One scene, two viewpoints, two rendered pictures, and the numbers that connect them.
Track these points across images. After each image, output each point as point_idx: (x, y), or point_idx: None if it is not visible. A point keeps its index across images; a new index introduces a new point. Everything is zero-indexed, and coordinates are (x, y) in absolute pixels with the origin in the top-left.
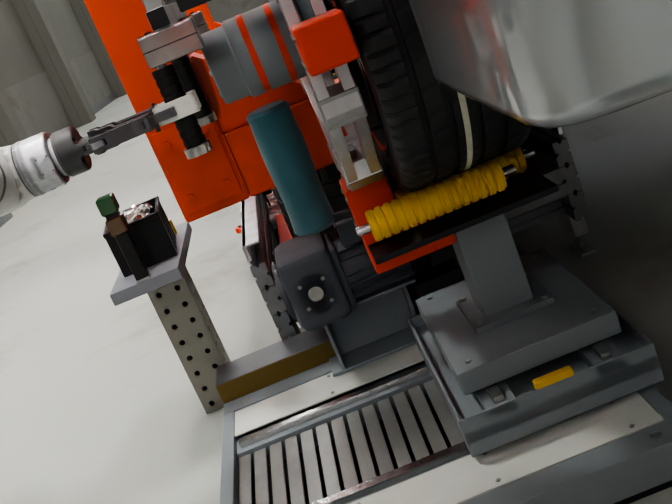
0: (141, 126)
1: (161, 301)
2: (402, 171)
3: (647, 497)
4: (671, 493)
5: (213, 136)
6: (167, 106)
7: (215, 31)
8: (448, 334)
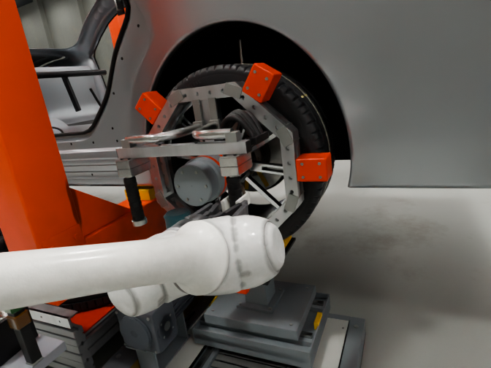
0: (246, 211)
1: None
2: (290, 233)
3: (363, 353)
4: (367, 347)
5: (80, 239)
6: (242, 199)
7: (200, 163)
8: (256, 319)
